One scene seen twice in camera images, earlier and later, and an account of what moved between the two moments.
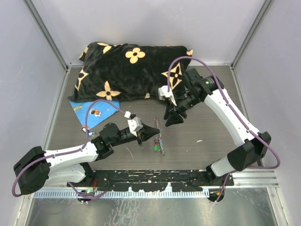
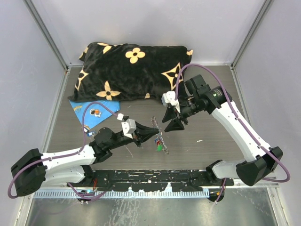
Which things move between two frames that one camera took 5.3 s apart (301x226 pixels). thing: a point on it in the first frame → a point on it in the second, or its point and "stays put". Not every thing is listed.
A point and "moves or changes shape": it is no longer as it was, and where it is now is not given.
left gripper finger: x=147 y=132 stays put
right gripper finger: x=168 y=109 stays put
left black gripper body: x=138 y=138 stays put
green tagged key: x=156 y=148 moves or changes shape
